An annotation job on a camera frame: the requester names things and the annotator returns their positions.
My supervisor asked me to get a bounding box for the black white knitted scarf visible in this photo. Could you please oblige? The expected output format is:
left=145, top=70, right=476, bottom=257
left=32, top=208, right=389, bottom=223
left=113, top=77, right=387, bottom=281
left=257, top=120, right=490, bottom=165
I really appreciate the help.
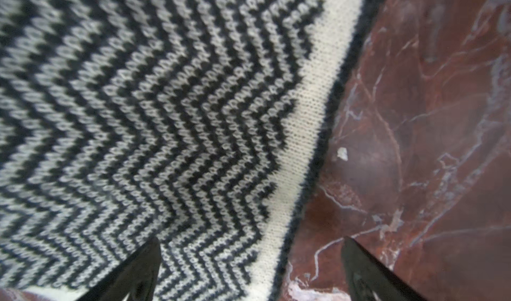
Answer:
left=1, top=0, right=384, bottom=300

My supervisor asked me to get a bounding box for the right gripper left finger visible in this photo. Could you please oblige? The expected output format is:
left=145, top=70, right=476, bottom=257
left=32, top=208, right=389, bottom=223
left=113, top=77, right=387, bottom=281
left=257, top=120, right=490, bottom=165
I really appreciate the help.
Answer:
left=78, top=236, right=162, bottom=301

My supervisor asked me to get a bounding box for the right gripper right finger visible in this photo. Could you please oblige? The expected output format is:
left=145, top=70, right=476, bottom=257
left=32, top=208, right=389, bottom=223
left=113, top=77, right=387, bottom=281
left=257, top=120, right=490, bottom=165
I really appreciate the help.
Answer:
left=341, top=237, right=425, bottom=300

